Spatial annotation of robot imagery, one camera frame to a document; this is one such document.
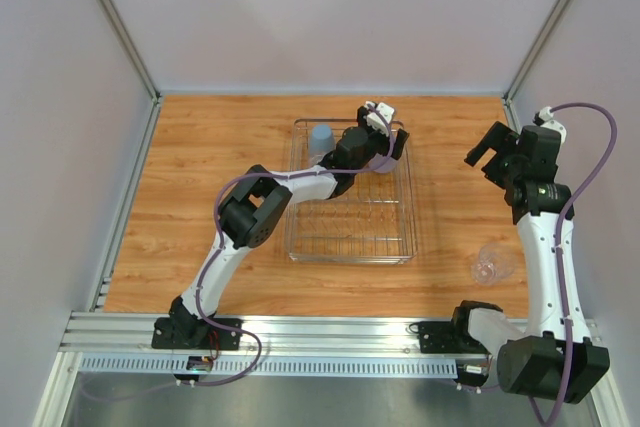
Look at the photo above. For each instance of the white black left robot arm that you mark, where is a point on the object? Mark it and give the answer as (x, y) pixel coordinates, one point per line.
(248, 209)

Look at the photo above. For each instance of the metal wire dish rack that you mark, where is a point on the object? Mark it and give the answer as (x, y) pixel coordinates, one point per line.
(373, 222)

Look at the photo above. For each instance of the lavender plastic cup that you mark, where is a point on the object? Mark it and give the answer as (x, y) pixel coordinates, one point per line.
(382, 165)

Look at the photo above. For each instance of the aluminium frame post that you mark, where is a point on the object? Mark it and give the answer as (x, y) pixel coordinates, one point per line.
(543, 36)
(117, 24)

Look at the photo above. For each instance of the clear glass cup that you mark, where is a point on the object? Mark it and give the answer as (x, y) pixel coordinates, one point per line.
(314, 160)
(494, 262)

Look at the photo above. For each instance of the blue plastic cup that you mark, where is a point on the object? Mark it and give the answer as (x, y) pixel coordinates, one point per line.
(321, 140)

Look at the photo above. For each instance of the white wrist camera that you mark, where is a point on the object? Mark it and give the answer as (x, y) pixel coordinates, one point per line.
(545, 118)
(379, 116)

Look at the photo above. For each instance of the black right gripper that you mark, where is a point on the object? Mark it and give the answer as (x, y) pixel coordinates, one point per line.
(498, 160)

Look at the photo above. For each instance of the slotted white cable duct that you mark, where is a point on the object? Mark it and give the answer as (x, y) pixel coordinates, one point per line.
(276, 366)

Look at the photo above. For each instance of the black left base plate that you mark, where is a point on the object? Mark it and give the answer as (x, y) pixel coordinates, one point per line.
(167, 336)

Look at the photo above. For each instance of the aluminium frame post right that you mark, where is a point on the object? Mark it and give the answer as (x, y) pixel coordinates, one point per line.
(543, 36)

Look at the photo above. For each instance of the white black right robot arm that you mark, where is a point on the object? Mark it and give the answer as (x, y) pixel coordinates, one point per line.
(555, 356)

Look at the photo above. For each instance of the aluminium front rail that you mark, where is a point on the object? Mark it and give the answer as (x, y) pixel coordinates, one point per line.
(285, 336)

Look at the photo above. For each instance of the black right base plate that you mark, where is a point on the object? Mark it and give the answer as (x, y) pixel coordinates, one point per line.
(442, 337)

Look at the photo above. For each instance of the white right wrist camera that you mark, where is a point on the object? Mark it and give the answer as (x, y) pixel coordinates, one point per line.
(545, 118)

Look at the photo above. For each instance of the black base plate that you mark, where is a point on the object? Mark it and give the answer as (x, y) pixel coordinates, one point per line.
(167, 336)
(442, 337)

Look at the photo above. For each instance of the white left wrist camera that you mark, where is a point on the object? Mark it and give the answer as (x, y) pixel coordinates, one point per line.
(379, 116)

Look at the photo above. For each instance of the aluminium frame post left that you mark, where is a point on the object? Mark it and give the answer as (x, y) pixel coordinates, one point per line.
(117, 24)

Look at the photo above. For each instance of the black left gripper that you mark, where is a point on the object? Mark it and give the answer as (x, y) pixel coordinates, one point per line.
(399, 143)

